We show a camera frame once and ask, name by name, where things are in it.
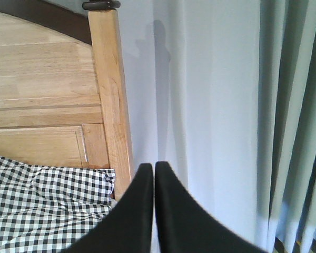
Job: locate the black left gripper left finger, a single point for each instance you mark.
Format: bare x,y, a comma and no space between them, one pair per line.
128,227

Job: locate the black white checkered duvet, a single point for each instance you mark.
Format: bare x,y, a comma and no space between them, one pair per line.
46,228

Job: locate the wooden bed frame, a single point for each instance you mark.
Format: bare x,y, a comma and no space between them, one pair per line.
62,91

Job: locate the white sheer curtain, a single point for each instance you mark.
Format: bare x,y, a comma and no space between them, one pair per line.
193,81

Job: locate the grey pleated curtain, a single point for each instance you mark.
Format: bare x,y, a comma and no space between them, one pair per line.
286,179

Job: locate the black white checkered pillow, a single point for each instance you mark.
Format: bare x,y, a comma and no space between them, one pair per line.
25,187

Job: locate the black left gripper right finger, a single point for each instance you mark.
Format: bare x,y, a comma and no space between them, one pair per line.
183,225

